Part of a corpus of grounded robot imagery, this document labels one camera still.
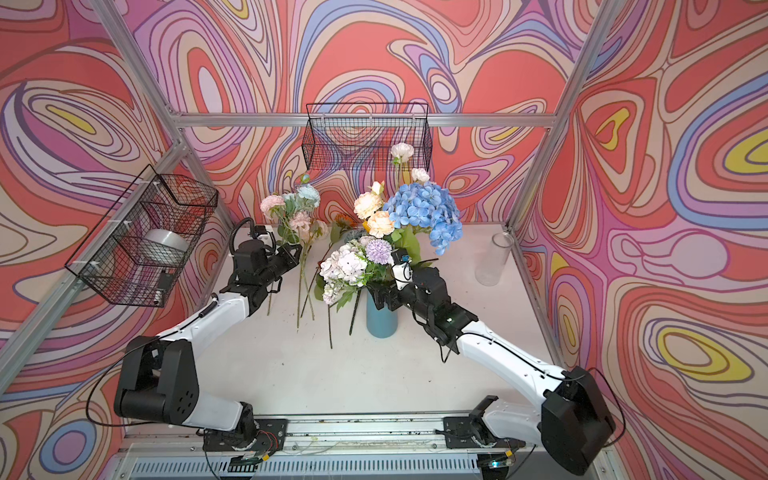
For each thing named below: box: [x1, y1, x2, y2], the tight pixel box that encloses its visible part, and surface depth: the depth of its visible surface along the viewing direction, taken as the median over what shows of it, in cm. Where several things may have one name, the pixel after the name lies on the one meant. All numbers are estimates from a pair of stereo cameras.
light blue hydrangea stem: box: [384, 182, 463, 256], surface depth 62 cm
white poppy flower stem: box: [368, 142, 430, 196], surface depth 76 cm
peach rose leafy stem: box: [353, 181, 395, 238], surface depth 70 cm
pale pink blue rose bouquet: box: [260, 176, 329, 329], surface depth 90 cm
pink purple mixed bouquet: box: [314, 236, 394, 311], surface depth 69 cm
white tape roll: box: [140, 228, 189, 265], surface depth 73 cm
